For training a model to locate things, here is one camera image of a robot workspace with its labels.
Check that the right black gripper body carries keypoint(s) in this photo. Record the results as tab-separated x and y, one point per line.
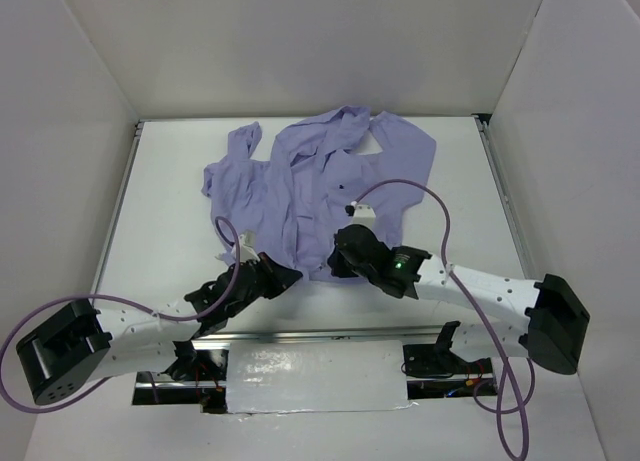
343	258

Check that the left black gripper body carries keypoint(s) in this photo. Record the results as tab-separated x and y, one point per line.
270	274

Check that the lavender zip-up jacket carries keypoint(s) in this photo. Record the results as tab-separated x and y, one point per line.
295	201

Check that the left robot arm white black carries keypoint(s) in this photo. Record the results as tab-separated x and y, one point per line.
90	339

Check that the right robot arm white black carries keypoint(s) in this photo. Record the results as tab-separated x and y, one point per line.
543	321

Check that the silver foil tape panel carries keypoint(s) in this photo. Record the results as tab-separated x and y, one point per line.
336	376

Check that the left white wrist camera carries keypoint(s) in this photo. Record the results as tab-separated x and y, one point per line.
244	247

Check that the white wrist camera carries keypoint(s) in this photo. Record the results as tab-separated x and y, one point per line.
244	247
361	214

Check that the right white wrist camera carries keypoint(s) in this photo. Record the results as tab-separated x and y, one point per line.
361	214

